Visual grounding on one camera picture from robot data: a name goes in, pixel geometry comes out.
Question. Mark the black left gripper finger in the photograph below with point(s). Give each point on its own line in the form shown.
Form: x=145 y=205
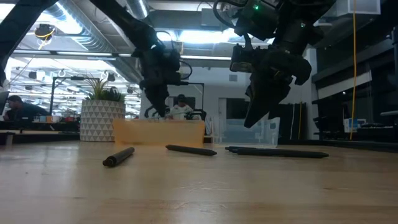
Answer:
x=158 y=99

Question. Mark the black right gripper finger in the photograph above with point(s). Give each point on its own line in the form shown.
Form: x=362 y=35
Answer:
x=280 y=99
x=258 y=105

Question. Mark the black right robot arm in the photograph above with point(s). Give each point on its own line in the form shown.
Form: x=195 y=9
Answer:
x=295 y=25

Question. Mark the other station black robot arm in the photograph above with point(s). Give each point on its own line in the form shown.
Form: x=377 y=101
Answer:
x=148 y=112
x=196 y=115

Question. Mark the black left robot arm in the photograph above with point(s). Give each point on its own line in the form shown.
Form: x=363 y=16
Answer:
x=124 y=21

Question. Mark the black monitor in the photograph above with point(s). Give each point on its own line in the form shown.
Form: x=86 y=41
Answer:
x=234 y=109

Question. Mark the person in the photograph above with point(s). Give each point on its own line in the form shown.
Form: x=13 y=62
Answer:
x=182 y=110
x=25 y=112

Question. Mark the black upright panels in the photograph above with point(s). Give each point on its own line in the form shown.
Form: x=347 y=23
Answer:
x=286 y=130

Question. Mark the orange translucent plastic bin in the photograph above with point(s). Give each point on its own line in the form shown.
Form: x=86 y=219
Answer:
x=158 y=132

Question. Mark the clear plastic bin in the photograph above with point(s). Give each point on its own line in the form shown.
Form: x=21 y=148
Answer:
x=245 y=137

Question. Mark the long ceiling light strip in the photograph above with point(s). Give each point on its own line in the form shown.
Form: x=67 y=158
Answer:
x=205 y=58

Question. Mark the dark shelving unit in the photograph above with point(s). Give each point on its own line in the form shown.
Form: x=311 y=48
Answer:
x=329 y=118

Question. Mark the green succulent plant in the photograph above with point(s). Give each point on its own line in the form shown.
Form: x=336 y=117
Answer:
x=102 y=91

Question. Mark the white triangle-patterned plant pot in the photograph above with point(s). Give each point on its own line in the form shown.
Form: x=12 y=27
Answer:
x=99 y=121

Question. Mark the grey ceiling box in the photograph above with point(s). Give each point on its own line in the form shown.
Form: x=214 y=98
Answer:
x=208 y=20

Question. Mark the blue and white box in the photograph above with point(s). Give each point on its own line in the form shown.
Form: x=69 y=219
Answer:
x=354 y=124

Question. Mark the wooden table with dark edge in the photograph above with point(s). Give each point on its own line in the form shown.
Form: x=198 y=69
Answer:
x=46 y=137

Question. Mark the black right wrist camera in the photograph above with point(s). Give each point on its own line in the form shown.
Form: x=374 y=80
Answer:
x=241 y=60

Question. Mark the black gantry frame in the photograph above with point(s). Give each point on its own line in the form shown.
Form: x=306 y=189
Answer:
x=196 y=83
x=62 y=78

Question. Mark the silver round ventilation duct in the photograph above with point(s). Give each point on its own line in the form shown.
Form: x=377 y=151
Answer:
x=138 y=7

